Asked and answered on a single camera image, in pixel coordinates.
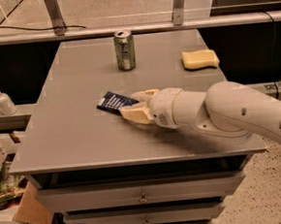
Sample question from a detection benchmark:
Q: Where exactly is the top drawer knob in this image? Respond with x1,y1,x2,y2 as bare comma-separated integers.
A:
139,195,148,205

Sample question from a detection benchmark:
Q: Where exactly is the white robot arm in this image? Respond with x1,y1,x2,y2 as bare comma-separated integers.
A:
119,81,281,144

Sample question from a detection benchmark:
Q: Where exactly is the black cable on rail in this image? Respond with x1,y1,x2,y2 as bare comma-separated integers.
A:
0,18,88,36

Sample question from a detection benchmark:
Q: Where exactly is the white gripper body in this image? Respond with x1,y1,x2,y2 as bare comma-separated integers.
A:
148,87,182,129

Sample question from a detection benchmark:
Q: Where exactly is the grey drawer cabinet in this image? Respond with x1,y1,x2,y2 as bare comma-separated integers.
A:
12,30,265,224

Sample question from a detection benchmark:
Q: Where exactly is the blue rxbar blueberry wrapper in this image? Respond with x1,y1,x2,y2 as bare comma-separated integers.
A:
96,91,138,113

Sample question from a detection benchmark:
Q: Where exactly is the white pump bottle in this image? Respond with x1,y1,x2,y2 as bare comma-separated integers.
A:
0,91,16,115

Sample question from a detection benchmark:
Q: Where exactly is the drawer knob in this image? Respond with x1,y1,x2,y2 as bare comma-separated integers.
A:
139,195,148,205
143,219,151,224

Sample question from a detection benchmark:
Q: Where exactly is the white cardboard box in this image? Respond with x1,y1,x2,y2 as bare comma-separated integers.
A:
0,133,53,224

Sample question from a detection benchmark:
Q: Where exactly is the green soda can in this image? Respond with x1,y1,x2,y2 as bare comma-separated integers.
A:
113,29,136,72

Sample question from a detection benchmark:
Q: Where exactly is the yellow sponge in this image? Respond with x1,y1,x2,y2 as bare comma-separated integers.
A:
181,49,219,70

